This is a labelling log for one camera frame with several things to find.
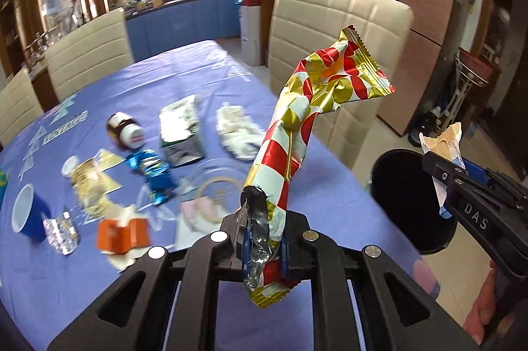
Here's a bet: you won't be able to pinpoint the blue foil candy wrapper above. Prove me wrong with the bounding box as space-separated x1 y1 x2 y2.
125 149 176 206

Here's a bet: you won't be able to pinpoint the cream chair far side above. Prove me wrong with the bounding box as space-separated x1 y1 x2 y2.
45 8 133 102

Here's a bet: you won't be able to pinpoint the pink paper napkin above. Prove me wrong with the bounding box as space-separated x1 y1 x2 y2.
180 196 223 231

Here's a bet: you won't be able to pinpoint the cream chair near bin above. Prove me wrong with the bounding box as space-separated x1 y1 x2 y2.
268 0 413 169

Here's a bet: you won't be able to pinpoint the red gold snack wrapper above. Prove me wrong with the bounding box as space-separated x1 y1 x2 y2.
238 26 396 308

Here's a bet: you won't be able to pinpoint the white metal plant stand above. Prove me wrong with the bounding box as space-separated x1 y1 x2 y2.
436 47 494 132

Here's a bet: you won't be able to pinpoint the cream chair left edge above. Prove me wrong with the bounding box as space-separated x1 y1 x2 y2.
0 68 44 148

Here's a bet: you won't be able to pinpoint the black round trash bin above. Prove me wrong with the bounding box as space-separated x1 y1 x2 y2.
370 149 457 255

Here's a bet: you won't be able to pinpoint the white paper wrapper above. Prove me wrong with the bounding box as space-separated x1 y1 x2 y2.
419 122 465 219

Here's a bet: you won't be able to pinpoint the brown jar white lid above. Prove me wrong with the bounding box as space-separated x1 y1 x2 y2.
107 112 144 150

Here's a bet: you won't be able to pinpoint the gold snack packet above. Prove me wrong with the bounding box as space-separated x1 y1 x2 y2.
68 149 124 219

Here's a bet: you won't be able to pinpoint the blue patterned tablecloth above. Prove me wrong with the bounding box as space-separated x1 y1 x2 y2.
1 41 440 350

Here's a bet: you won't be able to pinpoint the person's right hand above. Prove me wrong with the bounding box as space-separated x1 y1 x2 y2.
462 259 521 346

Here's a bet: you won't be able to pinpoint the clear tape roll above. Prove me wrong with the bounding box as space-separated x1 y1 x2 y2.
195 176 243 224

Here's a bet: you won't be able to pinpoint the orange small box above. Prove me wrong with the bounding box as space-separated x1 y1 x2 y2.
97 218 150 254

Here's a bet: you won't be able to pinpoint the blue plastic cup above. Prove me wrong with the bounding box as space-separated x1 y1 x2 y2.
12 184 51 243

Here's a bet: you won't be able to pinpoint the crumpled white tissue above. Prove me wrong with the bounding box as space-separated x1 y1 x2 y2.
216 103 265 161

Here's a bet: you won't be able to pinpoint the blue kitchen cabinets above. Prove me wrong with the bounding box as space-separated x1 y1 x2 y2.
125 0 241 61

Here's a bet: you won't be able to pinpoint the green white milk carton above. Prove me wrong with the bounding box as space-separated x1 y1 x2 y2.
158 95 205 168

